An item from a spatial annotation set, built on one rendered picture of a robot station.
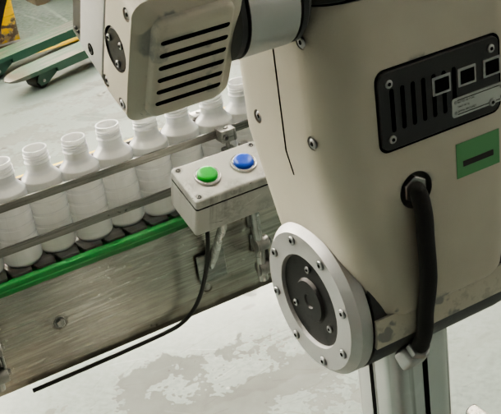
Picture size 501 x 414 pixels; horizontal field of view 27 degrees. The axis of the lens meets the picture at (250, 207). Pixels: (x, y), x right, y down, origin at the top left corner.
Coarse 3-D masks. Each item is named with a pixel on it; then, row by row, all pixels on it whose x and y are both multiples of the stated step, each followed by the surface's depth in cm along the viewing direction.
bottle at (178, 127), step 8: (176, 112) 160; (184, 112) 160; (168, 120) 161; (176, 120) 160; (184, 120) 161; (168, 128) 161; (176, 128) 160; (184, 128) 161; (192, 128) 161; (168, 136) 161; (176, 136) 160; (184, 136) 160; (192, 136) 161; (168, 144) 162; (200, 144) 164; (184, 152) 161; (192, 152) 162; (200, 152) 164; (176, 160) 162; (184, 160) 162; (192, 160) 163
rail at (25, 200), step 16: (240, 128) 164; (128, 144) 163; (176, 144) 159; (192, 144) 160; (128, 160) 156; (144, 160) 157; (96, 176) 154; (48, 192) 151; (160, 192) 160; (0, 208) 148; (128, 208) 158; (80, 224) 155; (32, 240) 152; (48, 240) 153; (0, 256) 150
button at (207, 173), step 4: (200, 168) 147; (204, 168) 147; (208, 168) 147; (212, 168) 147; (200, 172) 147; (204, 172) 147; (208, 172) 147; (212, 172) 147; (216, 172) 147; (200, 176) 146; (204, 176) 146; (208, 176) 146; (212, 176) 146; (216, 176) 147; (200, 180) 147; (204, 180) 146; (208, 180) 146; (212, 180) 146
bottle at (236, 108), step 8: (232, 80) 167; (240, 80) 167; (232, 88) 164; (240, 88) 164; (232, 96) 165; (240, 96) 164; (232, 104) 166; (240, 104) 165; (232, 112) 165; (240, 112) 165; (240, 120) 165; (248, 128) 166; (240, 136) 167; (248, 136) 167
